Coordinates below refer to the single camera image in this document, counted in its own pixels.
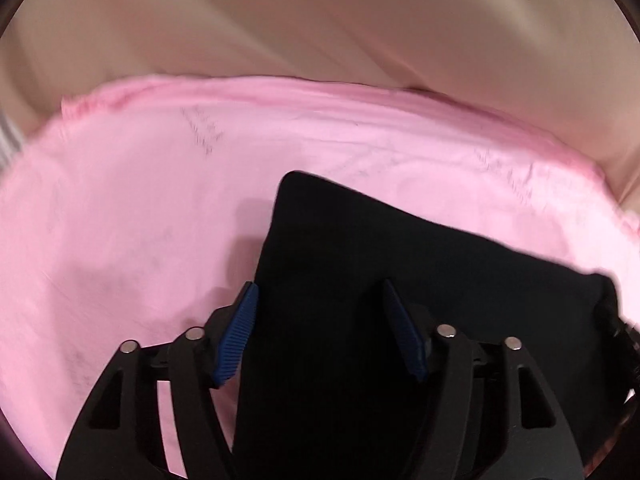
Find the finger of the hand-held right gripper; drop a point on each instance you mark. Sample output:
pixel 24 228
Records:
pixel 625 332

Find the pink bed sheet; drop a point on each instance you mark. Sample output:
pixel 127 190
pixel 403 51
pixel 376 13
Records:
pixel 125 220

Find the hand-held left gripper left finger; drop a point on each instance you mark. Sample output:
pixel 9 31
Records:
pixel 236 335

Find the beige upholstered headboard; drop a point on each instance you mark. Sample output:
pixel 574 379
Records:
pixel 350 20

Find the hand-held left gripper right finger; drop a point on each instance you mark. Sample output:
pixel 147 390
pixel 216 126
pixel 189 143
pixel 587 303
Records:
pixel 404 332

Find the shiny white cloth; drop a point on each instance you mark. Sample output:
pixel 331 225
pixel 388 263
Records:
pixel 7 135

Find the black pants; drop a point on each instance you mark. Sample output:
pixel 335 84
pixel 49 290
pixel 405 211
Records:
pixel 340 260

